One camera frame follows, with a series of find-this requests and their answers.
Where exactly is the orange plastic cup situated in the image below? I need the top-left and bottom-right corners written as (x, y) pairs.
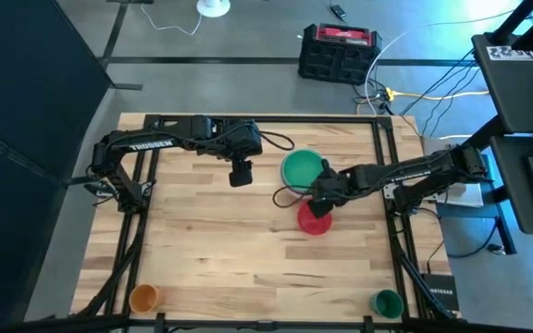
top-left (128, 283), bottom-right (161, 315)

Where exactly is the black side desk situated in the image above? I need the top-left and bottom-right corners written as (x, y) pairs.
top-left (471, 31), bottom-right (533, 135)
top-left (489, 133), bottom-right (533, 236)

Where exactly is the yellow extension cord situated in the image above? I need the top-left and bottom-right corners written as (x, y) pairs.
top-left (383, 86), bottom-right (490, 103)

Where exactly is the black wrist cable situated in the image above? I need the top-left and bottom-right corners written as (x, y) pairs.
top-left (272, 186), bottom-right (316, 210)
top-left (257, 130), bottom-right (296, 153)

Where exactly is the dark blue folding partition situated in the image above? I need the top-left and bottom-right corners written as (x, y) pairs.
top-left (0, 0), bottom-right (114, 333)

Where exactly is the green plastic cup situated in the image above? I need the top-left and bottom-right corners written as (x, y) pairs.
top-left (368, 289), bottom-right (405, 320)

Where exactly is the printed marker paper strip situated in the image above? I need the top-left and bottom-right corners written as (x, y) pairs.
top-left (485, 44), bottom-right (533, 62)

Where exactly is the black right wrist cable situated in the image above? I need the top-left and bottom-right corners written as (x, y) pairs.
top-left (272, 186), bottom-right (316, 210)

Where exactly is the white flat box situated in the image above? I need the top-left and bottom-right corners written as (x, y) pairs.
top-left (432, 181), bottom-right (486, 209)

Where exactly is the black aluminium table frame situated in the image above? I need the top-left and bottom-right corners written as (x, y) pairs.
top-left (25, 113), bottom-right (533, 333)

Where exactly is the red and black toolbox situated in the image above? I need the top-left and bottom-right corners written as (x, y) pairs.
top-left (296, 21), bottom-right (384, 87)

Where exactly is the teal plastic bowl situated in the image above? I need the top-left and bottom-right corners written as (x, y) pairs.
top-left (281, 150), bottom-right (327, 191)

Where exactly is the white floor cable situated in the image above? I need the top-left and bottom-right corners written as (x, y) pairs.
top-left (139, 3), bottom-right (203, 37)

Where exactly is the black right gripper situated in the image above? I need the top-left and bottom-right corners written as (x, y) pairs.
top-left (309, 159), bottom-right (359, 219)

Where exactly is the black Netgear network switch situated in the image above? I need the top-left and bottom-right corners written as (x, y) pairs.
top-left (419, 272), bottom-right (461, 314)

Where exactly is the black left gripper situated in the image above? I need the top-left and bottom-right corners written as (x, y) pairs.
top-left (219, 118), bottom-right (264, 188)

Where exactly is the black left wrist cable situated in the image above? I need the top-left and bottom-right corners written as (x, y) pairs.
top-left (257, 130), bottom-right (296, 153)

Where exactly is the white round fan base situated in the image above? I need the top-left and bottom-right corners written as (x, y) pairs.
top-left (195, 0), bottom-right (232, 19)

